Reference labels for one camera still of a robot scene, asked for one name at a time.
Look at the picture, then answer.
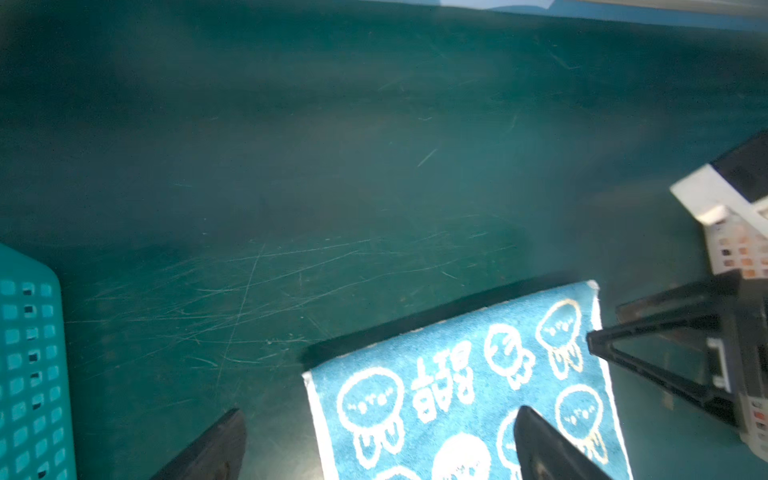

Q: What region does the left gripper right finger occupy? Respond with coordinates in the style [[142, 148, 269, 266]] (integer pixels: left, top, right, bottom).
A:
[[514, 406, 610, 480]]

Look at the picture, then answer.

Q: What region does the teal plastic basket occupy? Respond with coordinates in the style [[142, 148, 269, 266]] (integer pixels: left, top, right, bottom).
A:
[[1, 245, 77, 480]]

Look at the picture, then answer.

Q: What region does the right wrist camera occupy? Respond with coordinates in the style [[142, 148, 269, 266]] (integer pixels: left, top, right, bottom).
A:
[[670, 130, 767, 236]]

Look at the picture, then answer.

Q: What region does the blue bunny towel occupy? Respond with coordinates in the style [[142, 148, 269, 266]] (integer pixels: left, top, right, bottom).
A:
[[303, 280, 632, 479]]

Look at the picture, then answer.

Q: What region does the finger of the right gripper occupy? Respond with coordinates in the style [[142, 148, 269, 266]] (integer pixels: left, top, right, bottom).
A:
[[587, 272, 742, 428]]

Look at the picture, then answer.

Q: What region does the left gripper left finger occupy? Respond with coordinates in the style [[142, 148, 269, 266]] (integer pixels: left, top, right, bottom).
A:
[[151, 409, 247, 480]]

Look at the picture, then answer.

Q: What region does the grey plastic basket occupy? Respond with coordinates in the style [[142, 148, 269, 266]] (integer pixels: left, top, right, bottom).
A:
[[704, 213, 767, 461]]

